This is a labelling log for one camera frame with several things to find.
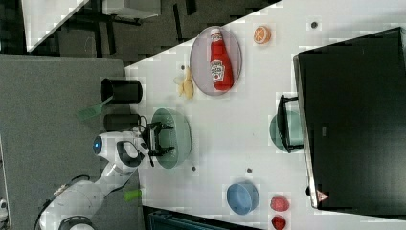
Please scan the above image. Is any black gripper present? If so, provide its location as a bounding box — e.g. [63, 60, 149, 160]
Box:
[142, 122, 173, 156]

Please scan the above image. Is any mint green strainer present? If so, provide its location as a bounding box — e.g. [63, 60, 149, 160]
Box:
[152, 108, 192, 169]

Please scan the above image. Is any black cylinder cup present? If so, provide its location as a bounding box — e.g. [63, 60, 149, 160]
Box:
[103, 114, 141, 131]

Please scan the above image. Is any black cup with spatula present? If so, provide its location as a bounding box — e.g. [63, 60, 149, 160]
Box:
[100, 79, 144, 104]

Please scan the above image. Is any peeled banana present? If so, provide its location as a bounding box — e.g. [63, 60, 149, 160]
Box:
[173, 66, 194, 100]

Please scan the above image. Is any green marker object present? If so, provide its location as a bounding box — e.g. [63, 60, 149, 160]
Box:
[124, 189, 142, 202]

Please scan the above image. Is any green spatula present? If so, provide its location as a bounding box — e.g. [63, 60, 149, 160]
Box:
[77, 97, 113, 121]

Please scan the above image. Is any red ketchup bottle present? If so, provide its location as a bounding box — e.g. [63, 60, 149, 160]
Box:
[210, 29, 234, 91]

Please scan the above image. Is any grey oval plate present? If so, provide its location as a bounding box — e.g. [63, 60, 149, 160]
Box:
[190, 26, 242, 96]

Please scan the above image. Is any blue bowl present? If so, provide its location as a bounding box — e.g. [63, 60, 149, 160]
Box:
[226, 181, 259, 216]

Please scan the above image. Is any red fruit upper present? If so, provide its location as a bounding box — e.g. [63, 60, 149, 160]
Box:
[270, 195, 290, 212]

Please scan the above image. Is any small green bowl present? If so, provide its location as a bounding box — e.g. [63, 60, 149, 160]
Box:
[269, 110, 304, 151]

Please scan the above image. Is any orange half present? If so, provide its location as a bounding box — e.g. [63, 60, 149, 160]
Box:
[254, 26, 272, 44]

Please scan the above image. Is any red strawberry lower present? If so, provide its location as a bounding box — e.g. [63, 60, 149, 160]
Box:
[271, 216, 286, 230]

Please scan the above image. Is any black toaster oven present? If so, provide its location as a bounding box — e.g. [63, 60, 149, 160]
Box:
[277, 27, 406, 219]

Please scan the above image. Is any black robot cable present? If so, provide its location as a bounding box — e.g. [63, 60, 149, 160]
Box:
[33, 115, 155, 230]

